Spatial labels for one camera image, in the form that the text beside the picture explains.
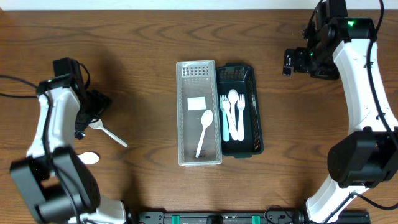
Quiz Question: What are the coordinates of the white utensil handle slanted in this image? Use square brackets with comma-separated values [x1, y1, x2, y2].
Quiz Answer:
[89, 119, 127, 147]

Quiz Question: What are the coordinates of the white utensil tip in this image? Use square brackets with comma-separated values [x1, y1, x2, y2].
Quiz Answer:
[78, 152, 100, 165]

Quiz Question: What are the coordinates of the white plastic fork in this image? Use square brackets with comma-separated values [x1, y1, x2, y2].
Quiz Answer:
[237, 94, 245, 141]

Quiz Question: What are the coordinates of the white plastic spoon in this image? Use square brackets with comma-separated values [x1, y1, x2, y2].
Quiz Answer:
[228, 89, 238, 124]

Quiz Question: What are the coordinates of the pale green plastic fork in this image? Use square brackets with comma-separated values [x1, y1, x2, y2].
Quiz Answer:
[220, 95, 230, 142]

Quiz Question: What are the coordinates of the white utensil handle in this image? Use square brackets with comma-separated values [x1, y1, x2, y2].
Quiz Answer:
[195, 110, 213, 158]

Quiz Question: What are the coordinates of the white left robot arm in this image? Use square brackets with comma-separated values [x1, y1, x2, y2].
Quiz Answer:
[10, 88, 127, 223]

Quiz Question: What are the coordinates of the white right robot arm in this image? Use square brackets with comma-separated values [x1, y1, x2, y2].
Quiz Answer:
[283, 17, 397, 223]

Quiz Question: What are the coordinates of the black plastic basket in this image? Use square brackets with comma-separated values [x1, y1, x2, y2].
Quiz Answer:
[216, 63, 264, 158]

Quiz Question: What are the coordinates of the clear plastic basket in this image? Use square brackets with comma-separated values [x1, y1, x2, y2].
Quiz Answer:
[176, 60, 222, 166]

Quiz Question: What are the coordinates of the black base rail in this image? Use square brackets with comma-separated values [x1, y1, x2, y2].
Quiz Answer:
[130, 208, 371, 224]

